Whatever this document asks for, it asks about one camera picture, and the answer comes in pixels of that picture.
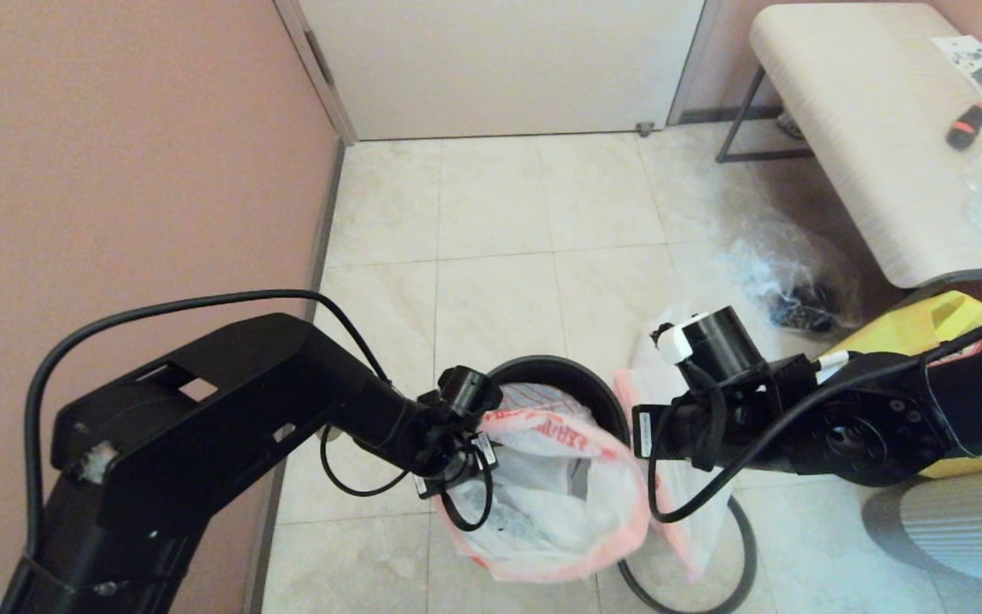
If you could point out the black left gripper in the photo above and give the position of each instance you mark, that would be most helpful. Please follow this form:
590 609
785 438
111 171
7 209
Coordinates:
448 452

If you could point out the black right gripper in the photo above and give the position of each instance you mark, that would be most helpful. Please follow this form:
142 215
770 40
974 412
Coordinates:
729 422

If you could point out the used translucent trash bag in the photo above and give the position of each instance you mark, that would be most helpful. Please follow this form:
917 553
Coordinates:
704 533

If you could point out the white red plastic bag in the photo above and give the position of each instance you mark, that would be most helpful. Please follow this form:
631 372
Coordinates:
559 512

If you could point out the black round trash bin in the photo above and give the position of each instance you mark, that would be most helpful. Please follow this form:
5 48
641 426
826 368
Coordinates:
576 375

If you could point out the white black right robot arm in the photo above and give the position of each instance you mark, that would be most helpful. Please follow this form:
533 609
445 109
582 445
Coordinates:
926 418

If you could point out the grey ribbed robot base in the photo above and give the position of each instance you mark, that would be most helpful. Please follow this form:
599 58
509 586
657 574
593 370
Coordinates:
968 529

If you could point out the crumpled clear plastic bag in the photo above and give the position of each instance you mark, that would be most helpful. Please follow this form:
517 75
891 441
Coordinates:
764 260

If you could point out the yellow shopping bag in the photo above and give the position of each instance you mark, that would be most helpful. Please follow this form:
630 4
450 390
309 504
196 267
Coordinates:
926 320

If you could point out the black left wrist motor cylinder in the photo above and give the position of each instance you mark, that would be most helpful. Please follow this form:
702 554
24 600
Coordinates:
469 390

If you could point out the round metal floor drain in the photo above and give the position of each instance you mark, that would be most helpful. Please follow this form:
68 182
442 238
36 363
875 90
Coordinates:
333 435

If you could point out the black tangled object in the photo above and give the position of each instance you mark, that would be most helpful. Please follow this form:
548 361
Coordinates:
802 309

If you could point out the light wood-grain table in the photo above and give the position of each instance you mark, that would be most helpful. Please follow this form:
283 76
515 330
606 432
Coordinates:
866 128

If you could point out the black orange marker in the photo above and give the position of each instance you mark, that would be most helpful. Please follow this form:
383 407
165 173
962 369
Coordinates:
966 128

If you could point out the white door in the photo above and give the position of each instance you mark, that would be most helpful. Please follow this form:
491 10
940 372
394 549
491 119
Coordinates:
499 68

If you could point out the black and white booklet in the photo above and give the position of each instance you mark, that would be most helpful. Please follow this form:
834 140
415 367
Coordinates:
973 61

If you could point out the black metal table frame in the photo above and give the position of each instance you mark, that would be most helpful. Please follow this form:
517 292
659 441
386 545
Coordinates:
738 116

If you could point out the grey door frame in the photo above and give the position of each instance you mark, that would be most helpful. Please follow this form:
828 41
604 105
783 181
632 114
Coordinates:
328 94

